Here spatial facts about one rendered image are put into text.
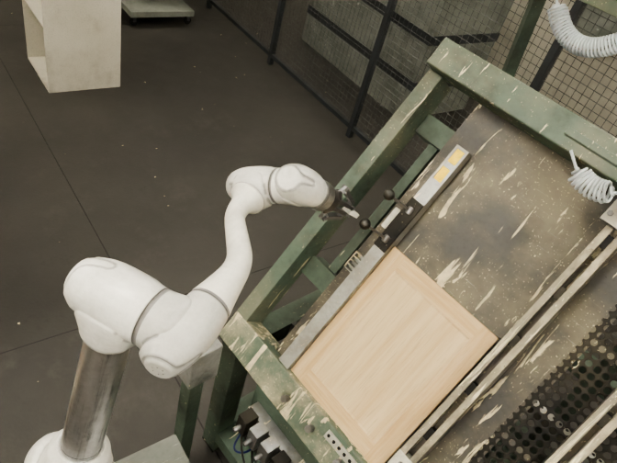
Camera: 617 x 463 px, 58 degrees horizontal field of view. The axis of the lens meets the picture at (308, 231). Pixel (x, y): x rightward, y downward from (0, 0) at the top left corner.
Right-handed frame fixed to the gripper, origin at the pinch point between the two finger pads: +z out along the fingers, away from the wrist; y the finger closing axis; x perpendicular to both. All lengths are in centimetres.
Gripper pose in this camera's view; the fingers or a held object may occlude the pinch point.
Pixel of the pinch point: (351, 211)
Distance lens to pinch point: 179.1
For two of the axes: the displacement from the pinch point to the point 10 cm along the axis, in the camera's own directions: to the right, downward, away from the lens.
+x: 6.3, 6.1, -4.8
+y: -6.1, 7.7, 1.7
